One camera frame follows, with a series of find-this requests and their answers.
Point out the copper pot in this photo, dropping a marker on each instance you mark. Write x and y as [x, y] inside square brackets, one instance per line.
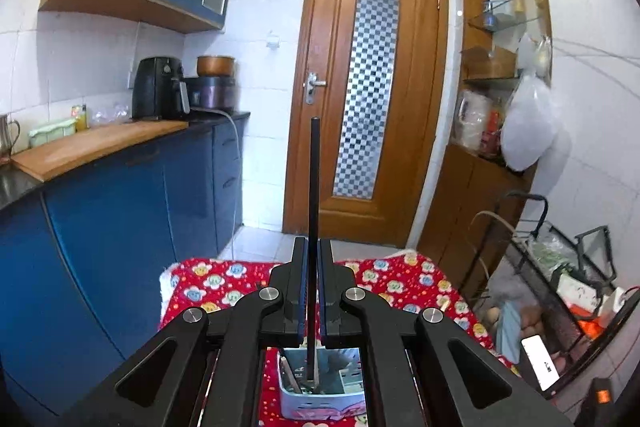
[215, 66]

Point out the light blue utensil box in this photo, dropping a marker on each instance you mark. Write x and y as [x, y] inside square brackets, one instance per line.
[320, 407]

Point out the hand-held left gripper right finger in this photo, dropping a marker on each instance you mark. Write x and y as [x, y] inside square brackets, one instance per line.
[325, 307]

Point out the white light switch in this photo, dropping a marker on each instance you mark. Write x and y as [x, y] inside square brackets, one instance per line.
[273, 42]

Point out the green container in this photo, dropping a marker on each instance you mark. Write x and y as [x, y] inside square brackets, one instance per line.
[50, 134]

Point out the red printed tablecloth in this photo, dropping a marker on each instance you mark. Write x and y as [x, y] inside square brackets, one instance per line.
[395, 282]

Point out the wooden chopstick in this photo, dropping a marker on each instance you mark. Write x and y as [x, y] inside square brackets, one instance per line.
[289, 372]

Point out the wooden shelf unit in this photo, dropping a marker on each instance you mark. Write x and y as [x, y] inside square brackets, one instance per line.
[450, 207]

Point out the wooden door with glass panel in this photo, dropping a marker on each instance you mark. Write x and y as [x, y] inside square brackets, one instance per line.
[325, 157]

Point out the dark rice cooker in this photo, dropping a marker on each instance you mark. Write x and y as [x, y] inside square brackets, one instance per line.
[215, 92]

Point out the metal jug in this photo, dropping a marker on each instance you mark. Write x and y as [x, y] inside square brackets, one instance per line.
[7, 134]

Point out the wooden board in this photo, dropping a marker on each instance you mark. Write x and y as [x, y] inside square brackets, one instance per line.
[90, 147]

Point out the black air fryer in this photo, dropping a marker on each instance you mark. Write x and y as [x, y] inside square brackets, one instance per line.
[155, 87]

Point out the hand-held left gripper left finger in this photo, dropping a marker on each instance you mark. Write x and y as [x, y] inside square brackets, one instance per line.
[300, 307]

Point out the white phone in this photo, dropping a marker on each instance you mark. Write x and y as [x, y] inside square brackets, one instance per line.
[540, 359]

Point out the blue base cabinet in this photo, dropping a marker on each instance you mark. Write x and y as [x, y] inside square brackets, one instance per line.
[100, 232]

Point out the white plastic bag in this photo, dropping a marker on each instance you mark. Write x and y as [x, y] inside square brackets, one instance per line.
[530, 127]

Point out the yellow jar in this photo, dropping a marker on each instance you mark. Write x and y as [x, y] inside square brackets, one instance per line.
[80, 118]

